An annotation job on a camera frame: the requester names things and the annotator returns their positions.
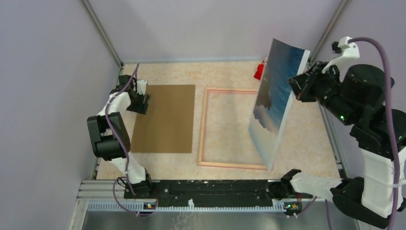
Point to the pink wooden picture frame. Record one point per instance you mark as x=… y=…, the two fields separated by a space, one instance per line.
x=200 y=155

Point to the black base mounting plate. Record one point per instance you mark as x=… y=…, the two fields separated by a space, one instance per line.
x=213 y=193

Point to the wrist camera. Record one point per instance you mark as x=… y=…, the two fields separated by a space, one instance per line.
x=141 y=86
x=349 y=53

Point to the landscape photo print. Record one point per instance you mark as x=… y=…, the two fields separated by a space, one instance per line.
x=274 y=98

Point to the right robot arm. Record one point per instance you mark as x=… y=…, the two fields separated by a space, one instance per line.
x=356 y=101

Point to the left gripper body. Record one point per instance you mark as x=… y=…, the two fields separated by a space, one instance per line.
x=137 y=105

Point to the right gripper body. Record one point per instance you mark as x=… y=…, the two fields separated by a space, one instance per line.
x=323 y=86

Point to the red crumpled cloth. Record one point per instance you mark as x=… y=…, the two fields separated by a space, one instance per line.
x=260 y=69

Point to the brown backing board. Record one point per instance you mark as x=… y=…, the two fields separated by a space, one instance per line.
x=167 y=127

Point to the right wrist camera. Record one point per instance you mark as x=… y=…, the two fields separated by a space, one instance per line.
x=349 y=53

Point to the aluminium rail with cable duct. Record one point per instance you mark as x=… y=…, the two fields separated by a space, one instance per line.
x=101 y=203

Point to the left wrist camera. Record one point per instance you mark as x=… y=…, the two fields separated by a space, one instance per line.
x=141 y=86

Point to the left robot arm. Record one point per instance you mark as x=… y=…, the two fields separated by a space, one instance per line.
x=109 y=137

